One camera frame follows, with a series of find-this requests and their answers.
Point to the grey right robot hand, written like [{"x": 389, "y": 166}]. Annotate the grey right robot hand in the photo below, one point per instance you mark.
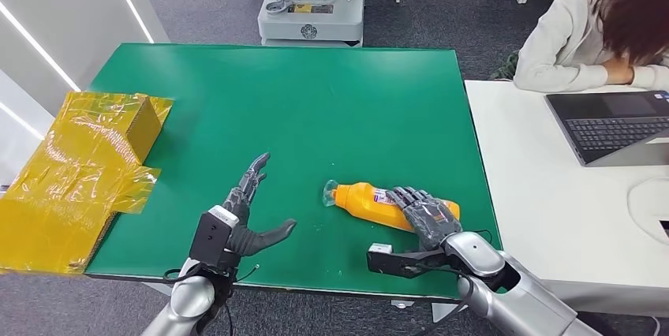
[{"x": 431, "y": 221}]

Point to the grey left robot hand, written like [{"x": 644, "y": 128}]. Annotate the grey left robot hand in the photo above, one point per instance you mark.
[{"x": 245, "y": 239}]

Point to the orange plastic bottle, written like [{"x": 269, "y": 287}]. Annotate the orange plastic bottle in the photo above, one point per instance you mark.
[{"x": 360, "y": 203}]

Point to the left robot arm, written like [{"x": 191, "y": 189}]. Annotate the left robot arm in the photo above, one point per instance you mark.
[{"x": 183, "y": 302}]

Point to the white desk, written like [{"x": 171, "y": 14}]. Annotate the white desk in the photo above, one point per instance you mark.
[{"x": 549, "y": 218}]

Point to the yellow taped cardboard box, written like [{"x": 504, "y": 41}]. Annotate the yellow taped cardboard box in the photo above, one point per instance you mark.
[{"x": 78, "y": 182}]

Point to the grey laptop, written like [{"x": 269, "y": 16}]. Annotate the grey laptop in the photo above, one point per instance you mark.
[{"x": 611, "y": 130}]

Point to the person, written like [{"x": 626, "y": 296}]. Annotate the person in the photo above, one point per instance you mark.
[{"x": 564, "y": 46}]

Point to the white round pad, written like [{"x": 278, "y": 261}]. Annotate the white round pad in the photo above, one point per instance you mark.
[{"x": 650, "y": 203}]

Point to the grey column machine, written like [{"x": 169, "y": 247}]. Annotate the grey column machine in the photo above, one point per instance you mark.
[{"x": 313, "y": 15}]

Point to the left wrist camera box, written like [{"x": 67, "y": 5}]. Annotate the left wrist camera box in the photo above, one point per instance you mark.
[{"x": 209, "y": 239}]

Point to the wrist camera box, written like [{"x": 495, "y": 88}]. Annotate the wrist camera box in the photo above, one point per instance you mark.
[
  {"x": 397, "y": 263},
  {"x": 209, "y": 239}
]

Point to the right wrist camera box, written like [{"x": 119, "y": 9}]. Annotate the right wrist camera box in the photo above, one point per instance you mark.
[{"x": 397, "y": 263}]

